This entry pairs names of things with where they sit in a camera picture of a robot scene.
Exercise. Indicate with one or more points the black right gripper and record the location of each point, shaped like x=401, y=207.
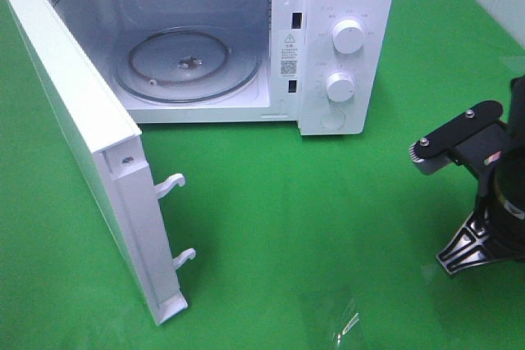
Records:
x=494, y=230

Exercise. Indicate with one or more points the round door release button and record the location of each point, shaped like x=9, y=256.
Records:
x=333, y=120

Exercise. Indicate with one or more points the white dial knob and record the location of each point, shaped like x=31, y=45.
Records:
x=348, y=36
x=340, y=87

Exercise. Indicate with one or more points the white microwave door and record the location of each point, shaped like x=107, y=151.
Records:
x=106, y=144

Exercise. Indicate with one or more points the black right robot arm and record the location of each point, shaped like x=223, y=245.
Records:
x=512, y=172

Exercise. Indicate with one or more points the white microwave oven body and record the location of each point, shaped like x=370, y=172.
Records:
x=291, y=82

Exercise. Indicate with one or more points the clear plastic film scrap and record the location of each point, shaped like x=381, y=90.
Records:
x=332, y=319

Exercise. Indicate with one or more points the glass microwave turntable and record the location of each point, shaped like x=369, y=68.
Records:
x=190, y=64

